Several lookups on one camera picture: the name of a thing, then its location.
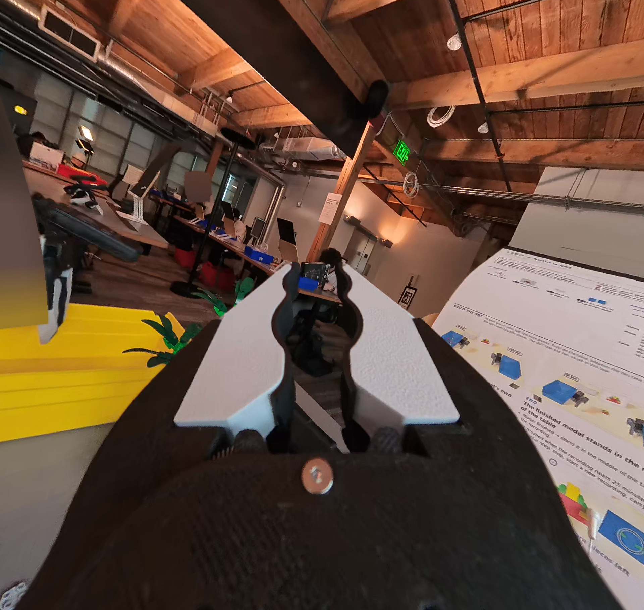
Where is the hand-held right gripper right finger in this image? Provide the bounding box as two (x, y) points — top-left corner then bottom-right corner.
(334, 263), (461, 440)

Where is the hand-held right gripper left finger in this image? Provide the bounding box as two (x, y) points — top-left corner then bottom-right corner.
(173, 262), (299, 441)

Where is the green lego bamboo plant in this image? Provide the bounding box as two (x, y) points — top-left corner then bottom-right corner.
(122, 277), (256, 369)

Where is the wooden work table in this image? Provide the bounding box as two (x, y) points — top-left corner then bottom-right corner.
(22, 159), (169, 251)

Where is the black white spare gripper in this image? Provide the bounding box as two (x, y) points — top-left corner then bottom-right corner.
(64, 177), (105, 214)

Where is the long wooden table row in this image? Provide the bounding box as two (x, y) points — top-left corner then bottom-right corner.
(173, 215), (343, 305)

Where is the grey double door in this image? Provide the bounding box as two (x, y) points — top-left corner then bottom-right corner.
(347, 227), (378, 276)

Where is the black floor lamp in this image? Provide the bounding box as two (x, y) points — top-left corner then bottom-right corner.
(170, 127), (257, 299)

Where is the empty yellow plastic bin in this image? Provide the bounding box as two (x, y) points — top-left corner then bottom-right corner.
(0, 302), (188, 444)

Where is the printed instruction sheet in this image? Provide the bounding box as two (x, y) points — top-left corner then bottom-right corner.
(432, 248), (644, 610)

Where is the white paper notice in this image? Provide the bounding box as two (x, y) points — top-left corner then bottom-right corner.
(318, 192), (344, 225)

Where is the ceiling vent grille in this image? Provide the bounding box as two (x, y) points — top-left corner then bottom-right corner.
(39, 6), (101, 62)

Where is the white panel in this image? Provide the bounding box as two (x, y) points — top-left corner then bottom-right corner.
(508, 167), (644, 281)

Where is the wooden support post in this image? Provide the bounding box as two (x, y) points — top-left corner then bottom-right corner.
(306, 122), (378, 263)

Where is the silver air duct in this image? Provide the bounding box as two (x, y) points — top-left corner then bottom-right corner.
(259, 137), (348, 163)

